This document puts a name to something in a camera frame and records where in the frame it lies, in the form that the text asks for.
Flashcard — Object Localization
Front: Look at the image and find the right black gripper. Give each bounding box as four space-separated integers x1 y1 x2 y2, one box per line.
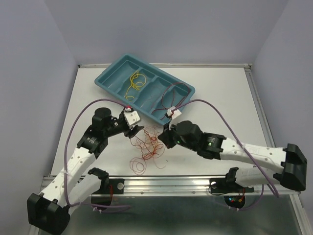
157 119 197 152

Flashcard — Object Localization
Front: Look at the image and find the red yellow wire bundle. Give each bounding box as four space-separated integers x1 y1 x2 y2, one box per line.
129 125 168 176

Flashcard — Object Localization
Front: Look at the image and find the separated red wire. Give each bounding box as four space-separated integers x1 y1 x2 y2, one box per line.
151 83 193 118

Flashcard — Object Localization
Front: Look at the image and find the separated yellow wire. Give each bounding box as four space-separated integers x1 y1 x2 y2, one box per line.
125 70 149 101

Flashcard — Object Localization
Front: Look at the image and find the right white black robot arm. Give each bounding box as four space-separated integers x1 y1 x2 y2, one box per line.
158 120 307 191

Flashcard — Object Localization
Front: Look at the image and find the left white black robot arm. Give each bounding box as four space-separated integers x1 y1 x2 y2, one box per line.
26 107 142 235

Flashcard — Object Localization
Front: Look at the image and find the teal plastic compartment tray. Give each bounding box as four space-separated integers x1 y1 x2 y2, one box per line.
94 54 195 125

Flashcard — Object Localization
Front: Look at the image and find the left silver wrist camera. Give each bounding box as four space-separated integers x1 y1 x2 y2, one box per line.
123 111 141 128

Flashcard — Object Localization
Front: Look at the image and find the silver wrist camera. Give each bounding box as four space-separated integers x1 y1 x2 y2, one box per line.
166 106 181 125
123 111 141 128

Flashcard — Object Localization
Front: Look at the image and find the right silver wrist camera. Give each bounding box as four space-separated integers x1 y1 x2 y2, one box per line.
166 106 181 125

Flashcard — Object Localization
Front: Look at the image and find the aluminium front mounting rail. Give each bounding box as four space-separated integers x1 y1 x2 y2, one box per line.
41 175 301 196

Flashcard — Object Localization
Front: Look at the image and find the aluminium table edge frame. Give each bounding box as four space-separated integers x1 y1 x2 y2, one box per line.
77 63 279 157

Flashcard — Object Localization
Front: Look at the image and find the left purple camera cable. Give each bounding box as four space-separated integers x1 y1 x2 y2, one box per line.
64 98 133 214

